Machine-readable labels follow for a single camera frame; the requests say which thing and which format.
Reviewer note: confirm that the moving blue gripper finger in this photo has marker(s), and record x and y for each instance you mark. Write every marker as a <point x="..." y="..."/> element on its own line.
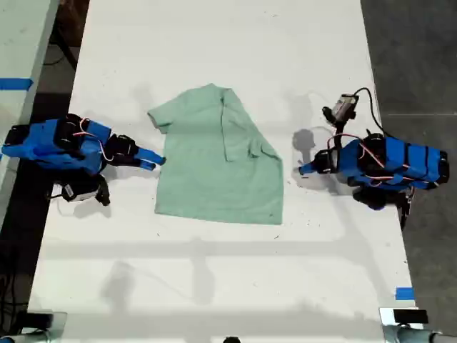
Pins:
<point x="310" y="172"/>
<point x="147" y="165"/>

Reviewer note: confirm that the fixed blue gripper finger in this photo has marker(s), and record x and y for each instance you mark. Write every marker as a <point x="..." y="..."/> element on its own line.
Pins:
<point x="150" y="154"/>
<point x="310" y="165"/>

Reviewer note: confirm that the pale green T-shirt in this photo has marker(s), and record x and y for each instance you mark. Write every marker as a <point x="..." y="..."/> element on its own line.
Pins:
<point x="214" y="168"/>

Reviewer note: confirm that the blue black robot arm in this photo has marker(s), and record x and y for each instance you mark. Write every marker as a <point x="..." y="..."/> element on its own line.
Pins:
<point x="50" y="143"/>
<point x="396" y="162"/>

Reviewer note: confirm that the long blue tape strip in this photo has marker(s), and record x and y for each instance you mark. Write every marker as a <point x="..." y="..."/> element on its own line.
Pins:
<point x="16" y="84"/>

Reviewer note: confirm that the pale grey side table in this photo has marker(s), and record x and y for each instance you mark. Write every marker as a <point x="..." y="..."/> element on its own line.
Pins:
<point x="19" y="46"/>

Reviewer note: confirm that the short blue tape strip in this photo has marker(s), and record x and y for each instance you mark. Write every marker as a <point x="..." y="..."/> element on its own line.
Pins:
<point x="405" y="293"/>

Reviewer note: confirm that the small black box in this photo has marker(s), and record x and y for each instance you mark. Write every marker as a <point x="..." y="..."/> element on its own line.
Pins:
<point x="40" y="319"/>
<point x="410" y="316"/>

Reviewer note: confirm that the small round black object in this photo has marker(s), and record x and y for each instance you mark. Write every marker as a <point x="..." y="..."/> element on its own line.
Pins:
<point x="232" y="340"/>

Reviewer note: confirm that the grey metal tube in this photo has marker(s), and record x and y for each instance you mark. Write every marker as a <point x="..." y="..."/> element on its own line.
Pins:
<point x="25" y="337"/>
<point x="417" y="336"/>

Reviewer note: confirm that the gripper camera stalk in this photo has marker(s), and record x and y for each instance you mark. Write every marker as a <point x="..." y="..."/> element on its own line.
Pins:
<point x="341" y="128"/>

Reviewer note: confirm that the gripper grey camera box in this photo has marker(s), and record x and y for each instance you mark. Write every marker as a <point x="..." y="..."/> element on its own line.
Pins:
<point x="343" y="107"/>

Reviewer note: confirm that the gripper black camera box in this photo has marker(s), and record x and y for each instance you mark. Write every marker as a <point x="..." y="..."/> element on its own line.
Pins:
<point x="80" y="193"/>

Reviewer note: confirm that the shiny metal bracket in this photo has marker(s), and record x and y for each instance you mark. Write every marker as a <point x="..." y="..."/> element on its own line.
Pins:
<point x="385" y="316"/>
<point x="60" y="323"/>

